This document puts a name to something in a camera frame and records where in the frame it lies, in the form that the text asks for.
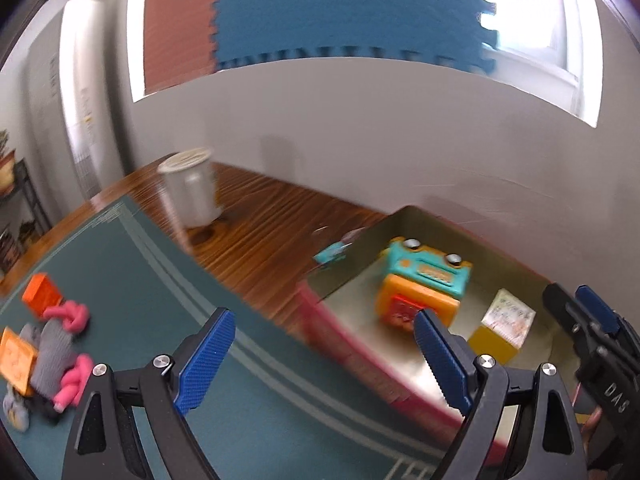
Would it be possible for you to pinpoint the white standing air conditioner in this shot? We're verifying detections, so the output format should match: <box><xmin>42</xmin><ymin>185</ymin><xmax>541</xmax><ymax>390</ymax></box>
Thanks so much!
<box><xmin>60</xmin><ymin>0</ymin><xmax>131</xmax><ymax>201</ymax></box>

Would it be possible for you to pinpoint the blue foam mat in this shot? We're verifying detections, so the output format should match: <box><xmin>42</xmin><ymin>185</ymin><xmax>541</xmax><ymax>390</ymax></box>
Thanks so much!
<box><xmin>212</xmin><ymin>0</ymin><xmax>498</xmax><ymax>77</ymax></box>

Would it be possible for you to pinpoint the green desk mat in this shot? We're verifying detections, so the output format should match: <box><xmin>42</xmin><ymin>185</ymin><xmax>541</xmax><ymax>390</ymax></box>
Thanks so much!
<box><xmin>0</xmin><ymin>195</ymin><xmax>446</xmax><ymax>480</ymax></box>

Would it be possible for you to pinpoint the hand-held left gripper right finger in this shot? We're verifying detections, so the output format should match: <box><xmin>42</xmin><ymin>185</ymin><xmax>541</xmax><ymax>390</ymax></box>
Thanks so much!
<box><xmin>414</xmin><ymin>309</ymin><xmax>588</xmax><ymax>480</ymax></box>

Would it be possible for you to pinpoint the yellow block with paper label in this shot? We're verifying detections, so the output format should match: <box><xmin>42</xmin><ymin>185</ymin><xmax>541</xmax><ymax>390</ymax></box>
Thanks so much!
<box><xmin>467</xmin><ymin>288</ymin><xmax>537</xmax><ymax>363</ymax></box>

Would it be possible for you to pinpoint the black plant shelf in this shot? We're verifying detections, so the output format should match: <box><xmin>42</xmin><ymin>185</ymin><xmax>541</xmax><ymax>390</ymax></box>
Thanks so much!
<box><xmin>0</xmin><ymin>157</ymin><xmax>53</xmax><ymax>276</ymax></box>

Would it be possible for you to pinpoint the red tray box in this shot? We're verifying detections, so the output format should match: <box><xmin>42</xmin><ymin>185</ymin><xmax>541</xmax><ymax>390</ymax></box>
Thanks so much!
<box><xmin>297</xmin><ymin>205</ymin><xmax>601</xmax><ymax>466</ymax></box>

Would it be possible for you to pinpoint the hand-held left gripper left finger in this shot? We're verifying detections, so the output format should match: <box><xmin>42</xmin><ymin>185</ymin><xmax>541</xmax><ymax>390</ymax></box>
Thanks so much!
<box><xmin>60</xmin><ymin>307</ymin><xmax>236</xmax><ymax>480</ymax></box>

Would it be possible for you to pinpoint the red foam mat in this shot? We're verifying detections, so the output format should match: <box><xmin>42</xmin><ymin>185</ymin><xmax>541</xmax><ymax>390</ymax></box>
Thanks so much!
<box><xmin>142</xmin><ymin>0</ymin><xmax>223</xmax><ymax>96</ymax></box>

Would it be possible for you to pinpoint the potted plant in wide pot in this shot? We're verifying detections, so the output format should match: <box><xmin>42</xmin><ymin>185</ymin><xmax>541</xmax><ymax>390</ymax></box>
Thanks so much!
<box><xmin>0</xmin><ymin>130</ymin><xmax>18</xmax><ymax>196</ymax></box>

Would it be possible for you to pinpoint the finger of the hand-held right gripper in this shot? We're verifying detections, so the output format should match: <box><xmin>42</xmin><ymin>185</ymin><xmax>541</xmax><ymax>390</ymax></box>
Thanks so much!
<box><xmin>574</xmin><ymin>285</ymin><xmax>640</xmax><ymax>461</ymax></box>
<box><xmin>542</xmin><ymin>282</ymin><xmax>603</xmax><ymax>376</ymax></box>

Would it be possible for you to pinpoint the white cup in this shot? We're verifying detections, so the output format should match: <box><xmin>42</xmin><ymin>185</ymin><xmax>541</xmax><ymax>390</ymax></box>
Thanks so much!
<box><xmin>157</xmin><ymin>147</ymin><xmax>223</xmax><ymax>228</ymax></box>

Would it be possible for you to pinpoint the orange embossed toy cube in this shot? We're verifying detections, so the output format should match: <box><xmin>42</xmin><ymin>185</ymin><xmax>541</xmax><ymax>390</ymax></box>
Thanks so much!
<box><xmin>22</xmin><ymin>273</ymin><xmax>65</xmax><ymax>317</ymax></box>
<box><xmin>0</xmin><ymin>327</ymin><xmax>40</xmax><ymax>393</ymax></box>

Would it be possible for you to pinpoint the pink and grey plush toy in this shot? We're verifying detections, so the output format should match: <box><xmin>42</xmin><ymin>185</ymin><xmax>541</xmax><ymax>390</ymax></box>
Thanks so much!
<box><xmin>2</xmin><ymin>321</ymin><xmax>81</xmax><ymax>431</ymax></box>

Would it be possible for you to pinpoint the dark patterned pot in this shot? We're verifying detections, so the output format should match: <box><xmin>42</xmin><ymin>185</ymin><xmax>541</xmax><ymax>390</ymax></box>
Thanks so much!
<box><xmin>0</xmin><ymin>227</ymin><xmax>23</xmax><ymax>273</ymax></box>

